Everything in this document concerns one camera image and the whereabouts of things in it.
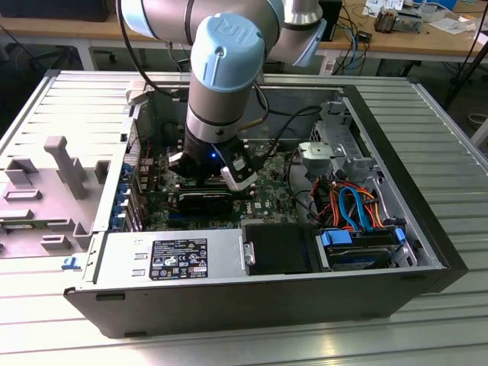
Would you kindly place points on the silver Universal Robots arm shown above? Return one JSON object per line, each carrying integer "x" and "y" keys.
{"x": 228, "y": 57}

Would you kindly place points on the black graphics card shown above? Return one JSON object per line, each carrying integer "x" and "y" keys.
{"x": 206, "y": 204}

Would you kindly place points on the green motherboard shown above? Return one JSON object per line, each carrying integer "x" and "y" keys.
{"x": 267, "y": 190}

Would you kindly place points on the black rating label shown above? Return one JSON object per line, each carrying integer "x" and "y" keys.
{"x": 179, "y": 259}

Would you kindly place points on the silver power supply unit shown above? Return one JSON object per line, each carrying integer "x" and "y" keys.
{"x": 225, "y": 259}

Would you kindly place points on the silver metal drive cage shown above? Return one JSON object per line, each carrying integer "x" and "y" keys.
{"x": 345, "y": 133}

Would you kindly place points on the black and silver PC case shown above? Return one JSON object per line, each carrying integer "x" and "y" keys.
{"x": 228, "y": 305}

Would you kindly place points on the grey plastic parts rack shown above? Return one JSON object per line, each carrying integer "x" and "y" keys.
{"x": 57, "y": 213}

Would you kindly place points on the hard disk in blue carrier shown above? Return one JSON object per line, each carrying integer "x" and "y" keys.
{"x": 335, "y": 239}

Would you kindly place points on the wooden desk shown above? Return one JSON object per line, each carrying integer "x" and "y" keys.
{"x": 76, "y": 30}

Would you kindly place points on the small black upright box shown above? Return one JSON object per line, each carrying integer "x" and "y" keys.
{"x": 331, "y": 23}

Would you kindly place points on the black computer box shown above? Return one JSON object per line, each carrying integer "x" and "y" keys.
{"x": 53, "y": 9}

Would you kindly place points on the metal heatsink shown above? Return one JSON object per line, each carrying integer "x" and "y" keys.
{"x": 386, "y": 21}

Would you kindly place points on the black tripod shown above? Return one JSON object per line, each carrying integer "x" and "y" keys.
{"x": 469, "y": 65}

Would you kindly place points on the white papers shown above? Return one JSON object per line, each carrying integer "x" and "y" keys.
{"x": 453, "y": 24}

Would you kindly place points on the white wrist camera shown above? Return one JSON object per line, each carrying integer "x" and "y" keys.
{"x": 175, "y": 159}
{"x": 240, "y": 173}

